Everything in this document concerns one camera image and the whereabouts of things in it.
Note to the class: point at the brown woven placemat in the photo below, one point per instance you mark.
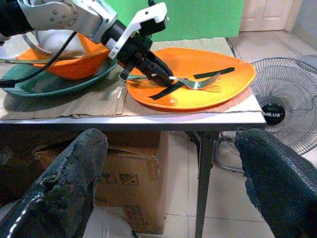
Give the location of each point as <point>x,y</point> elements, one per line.
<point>237,102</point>

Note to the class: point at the brown cardboard box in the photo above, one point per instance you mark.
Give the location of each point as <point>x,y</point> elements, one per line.
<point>133,178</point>

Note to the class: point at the green backdrop board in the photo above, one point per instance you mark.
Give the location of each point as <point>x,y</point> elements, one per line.
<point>198,17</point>

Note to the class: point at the dark green plate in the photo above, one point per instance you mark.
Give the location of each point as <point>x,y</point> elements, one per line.
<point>44,85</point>

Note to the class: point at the white bowl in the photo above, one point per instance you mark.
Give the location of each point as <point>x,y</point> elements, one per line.
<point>62,45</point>

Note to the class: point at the grey floor fan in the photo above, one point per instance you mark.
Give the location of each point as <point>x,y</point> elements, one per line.
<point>284,99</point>

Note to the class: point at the black tape strip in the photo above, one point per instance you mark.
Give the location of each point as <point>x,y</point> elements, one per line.
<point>164,91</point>
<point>214,73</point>

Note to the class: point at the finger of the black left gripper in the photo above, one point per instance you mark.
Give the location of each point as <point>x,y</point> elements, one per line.
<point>162,65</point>
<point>154,78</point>

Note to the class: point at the tilted orange plate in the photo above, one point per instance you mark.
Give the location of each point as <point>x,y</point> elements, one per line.
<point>71,67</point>

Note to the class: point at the flat orange plate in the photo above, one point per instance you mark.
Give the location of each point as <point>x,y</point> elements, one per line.
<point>193,99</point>

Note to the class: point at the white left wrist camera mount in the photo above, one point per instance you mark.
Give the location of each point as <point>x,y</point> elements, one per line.
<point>148,12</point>

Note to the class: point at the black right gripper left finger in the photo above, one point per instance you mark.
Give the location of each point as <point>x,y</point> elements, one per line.
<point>64,178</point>

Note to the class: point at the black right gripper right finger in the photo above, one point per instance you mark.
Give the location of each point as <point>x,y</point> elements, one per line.
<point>280,183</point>

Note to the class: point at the dark grey table leg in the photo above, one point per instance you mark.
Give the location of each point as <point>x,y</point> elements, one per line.
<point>205,178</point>

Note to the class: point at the silver metal fork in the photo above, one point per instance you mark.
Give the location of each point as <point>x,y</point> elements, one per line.
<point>198,83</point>

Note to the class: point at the white door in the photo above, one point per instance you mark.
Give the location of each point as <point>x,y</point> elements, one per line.
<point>265,15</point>

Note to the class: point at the white plastic bag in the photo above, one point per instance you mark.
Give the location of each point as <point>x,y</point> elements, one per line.
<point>106,223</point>

